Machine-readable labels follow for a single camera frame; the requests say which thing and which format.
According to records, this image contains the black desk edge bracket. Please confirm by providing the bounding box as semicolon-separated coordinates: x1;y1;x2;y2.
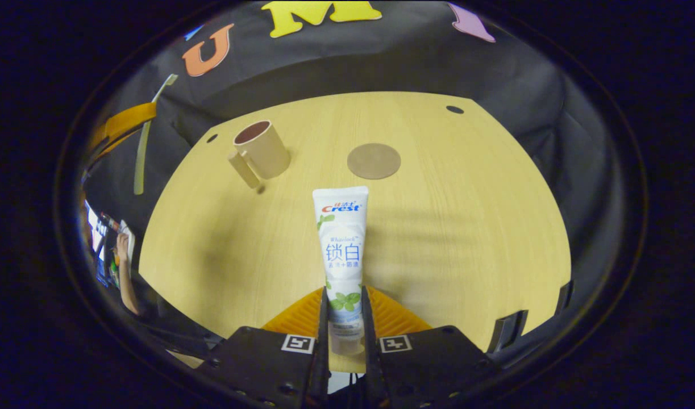
555;279;575;316
486;310;528;354

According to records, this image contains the colourful clutter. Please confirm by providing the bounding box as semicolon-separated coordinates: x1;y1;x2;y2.
83;199;120;287

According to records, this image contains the round brown coaster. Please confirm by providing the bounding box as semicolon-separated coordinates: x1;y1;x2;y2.
347;143;402;180

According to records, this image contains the pale green toothbrush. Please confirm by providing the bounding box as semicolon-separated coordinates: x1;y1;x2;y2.
132;73;179;196

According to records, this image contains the white toothpaste tube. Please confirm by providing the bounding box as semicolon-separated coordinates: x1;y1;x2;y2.
312;186;369;357

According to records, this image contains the beige cup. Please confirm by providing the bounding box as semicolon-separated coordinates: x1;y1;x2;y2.
228;120;292;190

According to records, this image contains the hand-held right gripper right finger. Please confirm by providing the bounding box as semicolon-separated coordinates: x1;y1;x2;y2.
361;286;501;409

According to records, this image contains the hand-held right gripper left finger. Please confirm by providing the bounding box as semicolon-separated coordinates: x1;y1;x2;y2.
195;286;331;409

